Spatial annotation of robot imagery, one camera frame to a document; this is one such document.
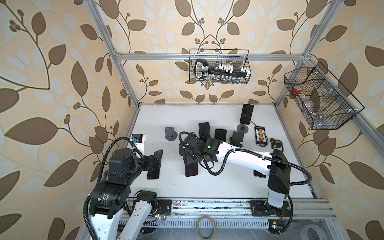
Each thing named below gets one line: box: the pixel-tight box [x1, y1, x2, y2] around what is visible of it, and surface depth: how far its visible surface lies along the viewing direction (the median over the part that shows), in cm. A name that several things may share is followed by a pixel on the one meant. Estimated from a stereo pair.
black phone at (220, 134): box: [214, 129, 227, 142], surface depth 88 cm
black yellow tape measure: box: [269, 138, 284, 151], surface depth 98 cm
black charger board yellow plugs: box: [254, 126, 267, 144], surface depth 104 cm
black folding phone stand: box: [229, 131, 244, 148], surface depth 93 cm
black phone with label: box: [198, 122, 211, 143], surface depth 91 cm
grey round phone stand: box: [165, 126, 178, 141], surface depth 98 cm
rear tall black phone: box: [239, 103, 254, 125], surface depth 99 cm
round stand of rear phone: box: [236, 124, 249, 134], surface depth 107 cm
